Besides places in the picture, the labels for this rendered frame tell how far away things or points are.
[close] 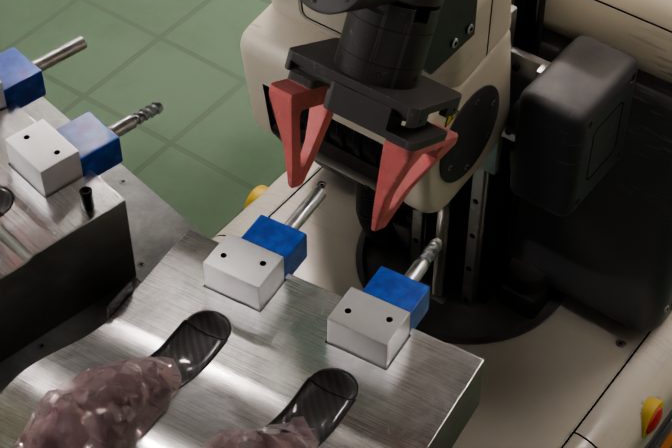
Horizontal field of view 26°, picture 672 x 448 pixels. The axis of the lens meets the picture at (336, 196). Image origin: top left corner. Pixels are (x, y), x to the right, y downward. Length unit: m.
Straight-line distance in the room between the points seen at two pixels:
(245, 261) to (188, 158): 1.36
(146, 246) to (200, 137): 1.27
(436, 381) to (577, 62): 0.51
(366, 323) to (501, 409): 0.72
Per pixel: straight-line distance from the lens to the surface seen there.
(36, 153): 1.15
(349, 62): 0.92
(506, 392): 1.78
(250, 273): 1.09
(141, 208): 1.25
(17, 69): 1.24
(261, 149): 2.45
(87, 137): 1.17
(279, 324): 1.09
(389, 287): 1.09
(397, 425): 1.03
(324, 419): 1.04
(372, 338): 1.05
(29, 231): 1.13
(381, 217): 0.95
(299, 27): 1.42
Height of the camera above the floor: 1.70
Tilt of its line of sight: 46 degrees down
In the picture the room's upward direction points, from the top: straight up
